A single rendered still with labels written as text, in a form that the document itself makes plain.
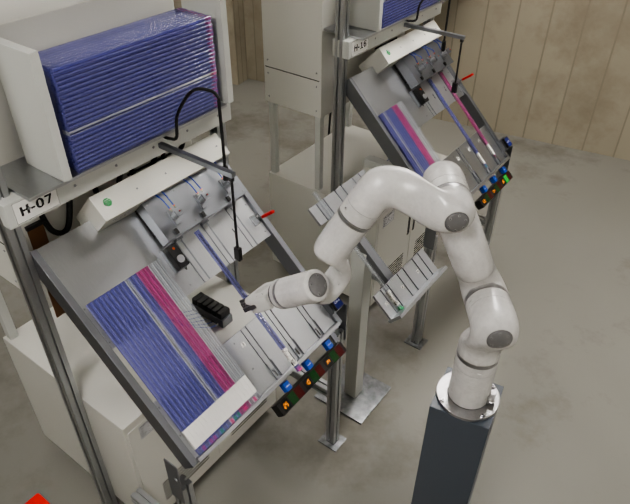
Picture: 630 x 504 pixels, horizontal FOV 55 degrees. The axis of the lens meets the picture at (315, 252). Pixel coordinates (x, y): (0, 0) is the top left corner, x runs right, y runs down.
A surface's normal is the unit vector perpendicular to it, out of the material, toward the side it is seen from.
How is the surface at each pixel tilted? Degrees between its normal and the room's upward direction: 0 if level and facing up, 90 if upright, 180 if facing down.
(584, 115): 90
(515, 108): 90
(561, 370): 0
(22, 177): 0
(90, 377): 0
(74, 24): 90
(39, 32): 90
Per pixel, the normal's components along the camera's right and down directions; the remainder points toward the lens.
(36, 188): 0.00, -0.79
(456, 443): -0.46, 0.54
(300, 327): 0.55, -0.33
